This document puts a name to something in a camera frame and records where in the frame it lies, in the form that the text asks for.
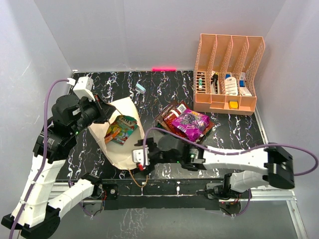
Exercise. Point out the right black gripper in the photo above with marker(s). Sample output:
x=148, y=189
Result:
x=151, y=143

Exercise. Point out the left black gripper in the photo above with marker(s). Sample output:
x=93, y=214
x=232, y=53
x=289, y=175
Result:
x=104, y=110

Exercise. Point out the colourful candy packet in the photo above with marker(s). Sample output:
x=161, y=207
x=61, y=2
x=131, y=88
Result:
x=120, y=130

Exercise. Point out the brown paper bag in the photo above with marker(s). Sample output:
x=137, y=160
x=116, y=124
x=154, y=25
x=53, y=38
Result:
x=119, y=156

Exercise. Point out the red Doritos chips bag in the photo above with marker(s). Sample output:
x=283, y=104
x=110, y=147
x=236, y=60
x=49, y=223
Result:
x=174, y=113

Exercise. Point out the purple snack packet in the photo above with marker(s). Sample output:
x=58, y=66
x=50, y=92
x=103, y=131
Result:
x=192, y=123

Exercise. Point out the red brown snack box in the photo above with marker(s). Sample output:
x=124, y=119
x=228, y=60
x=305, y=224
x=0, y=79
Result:
x=160, y=117

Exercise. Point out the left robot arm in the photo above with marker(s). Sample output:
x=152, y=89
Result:
x=36, y=215

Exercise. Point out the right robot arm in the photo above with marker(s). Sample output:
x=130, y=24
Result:
x=266, y=166

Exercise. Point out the light blue stapler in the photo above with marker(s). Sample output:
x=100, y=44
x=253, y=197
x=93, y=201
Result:
x=140, y=89

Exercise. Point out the pink tape strip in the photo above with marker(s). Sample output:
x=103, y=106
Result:
x=163, y=69

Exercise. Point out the yellow sticky notes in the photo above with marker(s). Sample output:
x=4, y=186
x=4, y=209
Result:
x=233, y=105

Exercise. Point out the white labelled bottle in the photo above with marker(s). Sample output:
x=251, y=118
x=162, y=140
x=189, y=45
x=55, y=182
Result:
x=231, y=87

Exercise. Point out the orange desk organizer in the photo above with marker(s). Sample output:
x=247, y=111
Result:
x=222, y=56

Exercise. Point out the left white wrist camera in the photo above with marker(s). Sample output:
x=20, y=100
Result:
x=82, y=87

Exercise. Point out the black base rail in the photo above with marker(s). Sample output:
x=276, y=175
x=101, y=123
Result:
x=165, y=194

